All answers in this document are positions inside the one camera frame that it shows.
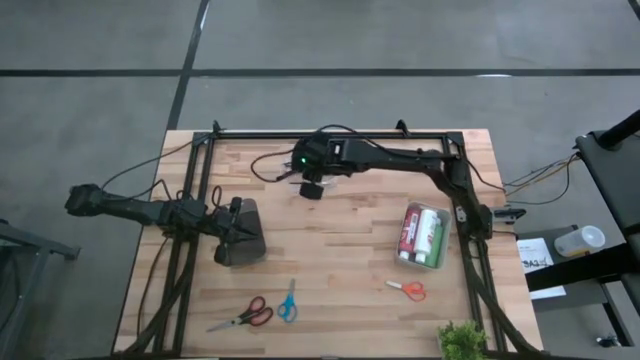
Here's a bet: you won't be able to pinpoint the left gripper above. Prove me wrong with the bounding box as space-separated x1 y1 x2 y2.
214 198 262 244

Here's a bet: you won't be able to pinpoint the grey translucent plastic bin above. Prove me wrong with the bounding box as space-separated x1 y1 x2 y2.
225 197 268 268

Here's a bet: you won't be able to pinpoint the blue-handled scissors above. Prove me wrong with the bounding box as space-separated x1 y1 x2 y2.
276 277 299 324

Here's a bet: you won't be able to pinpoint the red paint bottle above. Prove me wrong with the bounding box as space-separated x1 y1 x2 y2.
398 206 422 262

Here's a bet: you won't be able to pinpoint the white paint bottle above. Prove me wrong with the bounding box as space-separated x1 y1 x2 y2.
413 208 442 265

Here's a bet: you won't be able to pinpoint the white plastic bin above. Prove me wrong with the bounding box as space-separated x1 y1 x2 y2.
394 200 453 272

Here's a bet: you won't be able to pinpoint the green paint bottle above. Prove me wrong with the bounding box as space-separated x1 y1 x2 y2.
428 223 447 269

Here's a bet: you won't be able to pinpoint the red black scissors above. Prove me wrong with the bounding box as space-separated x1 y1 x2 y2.
205 295 275 334

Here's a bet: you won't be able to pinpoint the black clamp device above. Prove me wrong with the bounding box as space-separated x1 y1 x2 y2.
492 206 528 225

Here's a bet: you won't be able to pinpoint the grey metal stand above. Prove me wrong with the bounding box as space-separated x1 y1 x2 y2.
0 217 82 360

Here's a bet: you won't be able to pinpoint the white paper sheet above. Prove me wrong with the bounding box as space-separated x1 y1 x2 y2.
516 237 568 301

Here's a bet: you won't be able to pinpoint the green potted plant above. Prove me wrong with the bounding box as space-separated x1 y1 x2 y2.
437 319 490 360

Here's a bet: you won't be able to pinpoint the black metal cart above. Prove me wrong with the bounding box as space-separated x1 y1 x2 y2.
519 107 640 351

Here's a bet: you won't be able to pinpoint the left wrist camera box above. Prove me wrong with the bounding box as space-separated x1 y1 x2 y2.
213 241 237 267

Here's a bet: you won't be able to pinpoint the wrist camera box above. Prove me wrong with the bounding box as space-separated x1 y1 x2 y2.
298 181 325 201
213 241 237 267

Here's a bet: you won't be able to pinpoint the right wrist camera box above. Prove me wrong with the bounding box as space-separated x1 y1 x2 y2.
298 181 325 201

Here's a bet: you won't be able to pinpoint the black aluminium frame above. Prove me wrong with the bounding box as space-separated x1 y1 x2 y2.
119 119 544 360

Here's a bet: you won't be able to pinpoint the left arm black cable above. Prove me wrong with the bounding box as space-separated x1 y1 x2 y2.
99 139 226 211

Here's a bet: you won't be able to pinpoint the coloured wire bundle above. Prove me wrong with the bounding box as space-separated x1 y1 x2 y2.
501 151 584 207

